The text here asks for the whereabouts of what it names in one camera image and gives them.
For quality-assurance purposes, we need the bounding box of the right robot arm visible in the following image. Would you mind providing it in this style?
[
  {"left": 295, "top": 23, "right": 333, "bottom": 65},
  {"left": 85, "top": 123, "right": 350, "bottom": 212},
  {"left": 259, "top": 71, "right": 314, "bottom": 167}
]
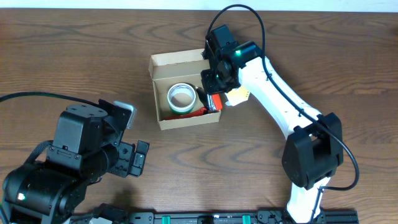
[{"left": 201, "top": 25, "right": 343, "bottom": 223}]

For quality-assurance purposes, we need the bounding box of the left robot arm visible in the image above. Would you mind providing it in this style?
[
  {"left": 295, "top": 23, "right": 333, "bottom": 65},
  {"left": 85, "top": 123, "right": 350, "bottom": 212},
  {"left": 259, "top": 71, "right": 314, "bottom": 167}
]
[{"left": 1, "top": 100, "right": 149, "bottom": 223}]

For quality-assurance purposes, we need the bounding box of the yellow spiral memo pad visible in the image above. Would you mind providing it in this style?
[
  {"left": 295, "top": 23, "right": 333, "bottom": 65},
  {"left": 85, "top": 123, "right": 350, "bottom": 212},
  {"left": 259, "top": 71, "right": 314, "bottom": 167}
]
[{"left": 225, "top": 86, "right": 251, "bottom": 106}]

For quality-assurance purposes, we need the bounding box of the white tape roll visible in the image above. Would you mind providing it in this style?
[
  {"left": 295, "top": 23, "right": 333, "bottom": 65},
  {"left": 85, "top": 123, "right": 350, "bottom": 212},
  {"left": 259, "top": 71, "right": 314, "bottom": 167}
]
[{"left": 167, "top": 83, "right": 197, "bottom": 107}]

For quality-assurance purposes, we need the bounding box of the green tape roll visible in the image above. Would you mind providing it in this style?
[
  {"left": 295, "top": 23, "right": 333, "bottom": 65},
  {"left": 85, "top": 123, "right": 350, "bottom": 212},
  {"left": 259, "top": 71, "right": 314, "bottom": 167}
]
[{"left": 169, "top": 105, "right": 194, "bottom": 114}]

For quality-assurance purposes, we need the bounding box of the red box cutter knife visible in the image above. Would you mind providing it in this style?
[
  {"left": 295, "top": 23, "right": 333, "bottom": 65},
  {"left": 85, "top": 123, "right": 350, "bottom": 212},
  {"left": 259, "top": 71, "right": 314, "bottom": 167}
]
[{"left": 165, "top": 107, "right": 208, "bottom": 120}]

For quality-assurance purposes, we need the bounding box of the brown cardboard box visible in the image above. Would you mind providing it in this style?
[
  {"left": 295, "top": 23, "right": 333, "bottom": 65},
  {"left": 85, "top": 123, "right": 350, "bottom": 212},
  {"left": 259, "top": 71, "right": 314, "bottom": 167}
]
[{"left": 149, "top": 49, "right": 221, "bottom": 130}]

